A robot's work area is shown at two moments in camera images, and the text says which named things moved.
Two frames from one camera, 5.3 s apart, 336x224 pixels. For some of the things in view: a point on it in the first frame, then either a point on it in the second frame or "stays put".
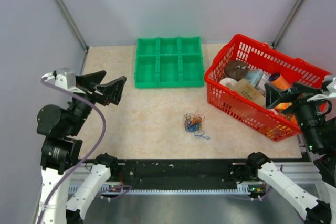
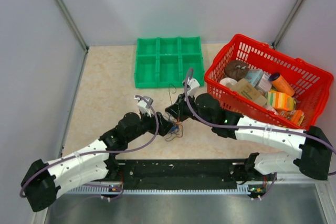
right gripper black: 273,95 -> 178,109
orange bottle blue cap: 279,82 stays put
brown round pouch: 237,69 stays put
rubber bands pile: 193,123 -> 176,130
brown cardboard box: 244,86 stays put
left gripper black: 112,91 -> 164,126
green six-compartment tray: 166,62 stays put
